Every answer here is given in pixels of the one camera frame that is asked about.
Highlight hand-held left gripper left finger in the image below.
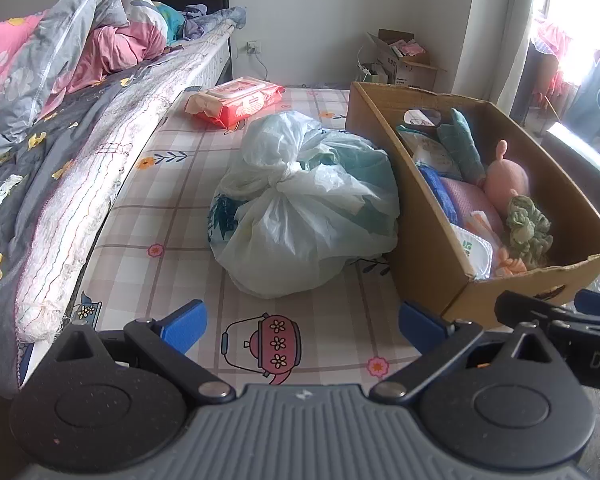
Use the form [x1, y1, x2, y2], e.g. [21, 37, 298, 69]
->
[50, 299, 237, 405]

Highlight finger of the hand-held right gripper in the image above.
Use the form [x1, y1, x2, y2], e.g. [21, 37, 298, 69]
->
[495, 290, 581, 332]
[575, 289, 600, 333]

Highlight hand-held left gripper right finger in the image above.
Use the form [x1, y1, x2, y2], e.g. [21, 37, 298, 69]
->
[370, 300, 556, 405]

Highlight orange striped doll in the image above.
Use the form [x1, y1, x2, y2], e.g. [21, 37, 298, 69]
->
[492, 247, 528, 278]

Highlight large cardboard box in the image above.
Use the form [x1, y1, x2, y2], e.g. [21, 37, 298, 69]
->
[345, 81, 600, 328]

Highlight green scrunchie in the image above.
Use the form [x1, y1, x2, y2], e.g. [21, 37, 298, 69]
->
[502, 196, 555, 271]

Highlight white green printed packet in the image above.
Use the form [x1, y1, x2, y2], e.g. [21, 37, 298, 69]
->
[450, 222, 495, 281]

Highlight pink ribbed pillow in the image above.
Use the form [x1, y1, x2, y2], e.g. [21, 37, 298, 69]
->
[437, 176, 506, 241]

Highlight pink plush toy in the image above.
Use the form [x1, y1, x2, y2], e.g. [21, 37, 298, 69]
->
[482, 140, 531, 218]

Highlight white blue patterned packet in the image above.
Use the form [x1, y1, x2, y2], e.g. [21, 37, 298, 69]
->
[395, 125, 463, 181]

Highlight teal white knit cloth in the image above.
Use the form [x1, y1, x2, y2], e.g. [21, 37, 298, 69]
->
[436, 108, 487, 183]

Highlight plaid play mat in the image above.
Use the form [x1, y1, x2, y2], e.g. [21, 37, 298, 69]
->
[22, 85, 481, 396]

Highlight white plastic bag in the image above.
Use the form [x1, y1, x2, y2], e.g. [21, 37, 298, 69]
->
[207, 110, 401, 300]

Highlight white mattress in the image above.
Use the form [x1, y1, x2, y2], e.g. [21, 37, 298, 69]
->
[15, 20, 233, 343]

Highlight blue printed hanging cloth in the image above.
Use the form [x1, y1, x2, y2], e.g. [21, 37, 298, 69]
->
[565, 47, 600, 156]

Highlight grey printed bed sheet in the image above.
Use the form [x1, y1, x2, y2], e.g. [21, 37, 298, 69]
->
[0, 35, 216, 396]

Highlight red wet wipes pack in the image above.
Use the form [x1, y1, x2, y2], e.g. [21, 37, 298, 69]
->
[185, 76, 286, 131]

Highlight black hanging garment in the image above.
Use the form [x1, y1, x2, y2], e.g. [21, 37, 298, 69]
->
[510, 37, 543, 121]

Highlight small cardboard box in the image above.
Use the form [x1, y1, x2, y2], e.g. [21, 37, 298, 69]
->
[360, 29, 446, 92]

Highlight pink hanging clothes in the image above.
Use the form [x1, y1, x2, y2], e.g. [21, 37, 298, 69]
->
[530, 17, 581, 106]

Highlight pink packet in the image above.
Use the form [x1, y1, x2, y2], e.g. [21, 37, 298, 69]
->
[392, 40, 426, 58]

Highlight white curtain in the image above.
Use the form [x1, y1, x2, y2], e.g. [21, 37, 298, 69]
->
[452, 0, 546, 106]

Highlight teal printed pillow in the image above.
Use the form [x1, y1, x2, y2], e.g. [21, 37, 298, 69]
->
[152, 2, 186, 43]

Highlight pink grey quilt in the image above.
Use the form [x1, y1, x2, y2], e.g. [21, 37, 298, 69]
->
[0, 0, 173, 148]

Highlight blue crumpled garment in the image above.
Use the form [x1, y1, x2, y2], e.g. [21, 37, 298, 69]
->
[182, 4, 248, 41]

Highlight power cable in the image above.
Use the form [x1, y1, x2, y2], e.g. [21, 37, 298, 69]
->
[254, 52, 276, 83]

